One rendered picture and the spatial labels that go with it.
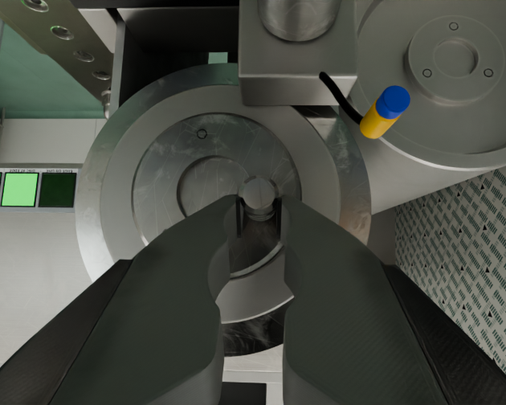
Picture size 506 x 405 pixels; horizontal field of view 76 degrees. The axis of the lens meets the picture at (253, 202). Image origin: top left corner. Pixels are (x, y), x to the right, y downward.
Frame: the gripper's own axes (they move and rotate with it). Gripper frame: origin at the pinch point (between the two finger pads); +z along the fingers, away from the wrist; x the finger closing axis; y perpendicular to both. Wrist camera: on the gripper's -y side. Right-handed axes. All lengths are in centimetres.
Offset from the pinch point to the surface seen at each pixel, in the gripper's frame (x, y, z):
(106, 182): -7.5, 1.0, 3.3
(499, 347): 15.4, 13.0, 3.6
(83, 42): -22.1, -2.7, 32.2
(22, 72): -180, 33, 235
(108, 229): -7.2, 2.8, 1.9
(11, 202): -39, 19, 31
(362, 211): 4.9, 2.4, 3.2
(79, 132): -175, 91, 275
